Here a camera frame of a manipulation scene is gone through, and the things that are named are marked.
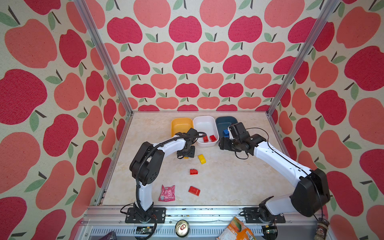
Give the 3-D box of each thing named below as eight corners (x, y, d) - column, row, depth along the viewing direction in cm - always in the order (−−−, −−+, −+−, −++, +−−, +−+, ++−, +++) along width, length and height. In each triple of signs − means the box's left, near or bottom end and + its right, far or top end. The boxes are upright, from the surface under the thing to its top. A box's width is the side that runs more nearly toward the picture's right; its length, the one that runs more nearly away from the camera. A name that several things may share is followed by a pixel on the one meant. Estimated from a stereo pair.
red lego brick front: (187, 192, 84) (187, 190, 82) (189, 186, 86) (189, 185, 84) (198, 196, 82) (199, 195, 81) (200, 191, 84) (200, 189, 83)
